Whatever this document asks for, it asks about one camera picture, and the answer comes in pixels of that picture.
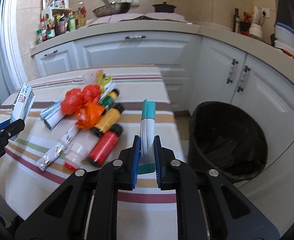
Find white pill bottle red base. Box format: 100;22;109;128
64;142;88;172

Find teal white carton box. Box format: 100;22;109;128
138;99;155;174

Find silver white snack wrapper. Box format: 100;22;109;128
37;125;79;172

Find dark olive oil bottle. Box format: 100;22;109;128
233;8;240;33

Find black cooking pot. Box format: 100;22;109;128
152;2;176;13

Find white spice rack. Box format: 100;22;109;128
40;7;69;34

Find cooking oil bottle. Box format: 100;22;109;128
76;1;87;27

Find red figurine decoration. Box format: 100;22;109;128
240;12;252;36

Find beige countertop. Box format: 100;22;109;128
30;20;294;84

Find red plastic bag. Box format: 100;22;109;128
60;85;101;115

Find green label black bottle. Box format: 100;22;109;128
99;88;119;111

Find white jar appliance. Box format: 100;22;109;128
248;6;263;41

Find white stacked bowls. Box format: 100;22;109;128
274;23;294;56

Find yellow green wrapper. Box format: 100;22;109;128
95;70;113;93

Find light blue ointment tube box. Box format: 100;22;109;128
40;101;66;131

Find black trash bin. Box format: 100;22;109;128
187;101;268;183

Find clear orange dotted wrapper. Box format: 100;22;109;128
83;69;104;85

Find metal wok pan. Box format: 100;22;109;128
92;0;132;18

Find blue white medicine box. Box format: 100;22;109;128
10;83;36;122

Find yellow label black bottle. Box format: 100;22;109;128
92;103;125;138

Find wall power socket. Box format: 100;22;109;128
262;8;270;18

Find white kitchen cabinets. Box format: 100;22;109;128
31;31;294;234

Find red label black bottle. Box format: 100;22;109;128
87;124;123;167

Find orange plastic bag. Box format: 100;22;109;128
76;102;105;129

